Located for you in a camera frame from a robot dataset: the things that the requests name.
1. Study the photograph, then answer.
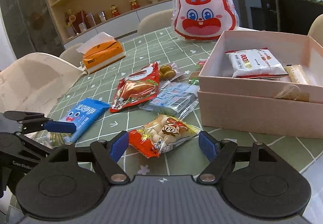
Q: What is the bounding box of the black fish tank stand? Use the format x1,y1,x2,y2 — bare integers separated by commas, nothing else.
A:
278,0,322,35

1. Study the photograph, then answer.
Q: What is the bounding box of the blue seaweed snack packet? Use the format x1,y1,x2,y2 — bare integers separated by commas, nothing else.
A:
47,98,110,147

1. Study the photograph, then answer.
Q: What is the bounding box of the red white rabbit bag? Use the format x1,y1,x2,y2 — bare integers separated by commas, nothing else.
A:
172,0,239,41

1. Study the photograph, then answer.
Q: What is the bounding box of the beige chair at left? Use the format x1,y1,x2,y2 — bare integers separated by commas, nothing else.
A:
59,43,83,67

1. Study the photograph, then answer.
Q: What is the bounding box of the yellow cartoon boy snack packet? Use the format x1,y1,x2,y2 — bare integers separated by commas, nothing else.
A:
129,114,200,158

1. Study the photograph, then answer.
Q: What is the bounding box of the wrapped biscuit in box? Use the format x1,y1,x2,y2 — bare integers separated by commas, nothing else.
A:
284,65,317,86

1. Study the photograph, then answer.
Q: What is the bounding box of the cream canvas tote bag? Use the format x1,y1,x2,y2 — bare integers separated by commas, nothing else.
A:
1,53,83,115

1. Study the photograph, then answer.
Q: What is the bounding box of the dark glass cabinet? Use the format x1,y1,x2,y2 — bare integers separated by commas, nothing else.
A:
1,0,65,59

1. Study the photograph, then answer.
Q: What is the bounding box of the small clear red-label candy packet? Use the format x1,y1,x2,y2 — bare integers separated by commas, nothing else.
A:
188,59,207,86

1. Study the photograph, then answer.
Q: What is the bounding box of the white rice cracker packet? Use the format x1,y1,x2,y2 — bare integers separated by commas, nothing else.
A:
225,48,288,79

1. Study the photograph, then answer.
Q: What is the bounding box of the beige chair behind table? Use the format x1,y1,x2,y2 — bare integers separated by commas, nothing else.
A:
137,9,173,36

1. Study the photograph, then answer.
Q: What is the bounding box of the brown egg snack packet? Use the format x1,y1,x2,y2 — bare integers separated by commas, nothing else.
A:
159,62,183,82

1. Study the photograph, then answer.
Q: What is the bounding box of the pink cardboard box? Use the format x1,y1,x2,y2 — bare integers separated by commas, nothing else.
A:
198,31,322,138

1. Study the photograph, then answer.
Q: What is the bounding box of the green checked tablecloth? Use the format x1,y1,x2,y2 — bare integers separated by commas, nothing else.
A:
48,28,322,223

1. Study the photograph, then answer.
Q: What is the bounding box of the red chicken leg packet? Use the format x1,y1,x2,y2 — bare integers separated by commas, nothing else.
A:
109,62,160,113

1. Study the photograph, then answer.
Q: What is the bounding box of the blue white candy bag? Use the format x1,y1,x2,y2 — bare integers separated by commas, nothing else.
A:
139,82,199,120

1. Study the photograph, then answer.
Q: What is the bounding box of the beige chair at right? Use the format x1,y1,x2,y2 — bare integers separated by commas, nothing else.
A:
308,14,323,46

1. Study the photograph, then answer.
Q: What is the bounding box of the orange tissue box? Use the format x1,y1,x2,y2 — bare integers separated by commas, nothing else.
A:
77,32,125,74

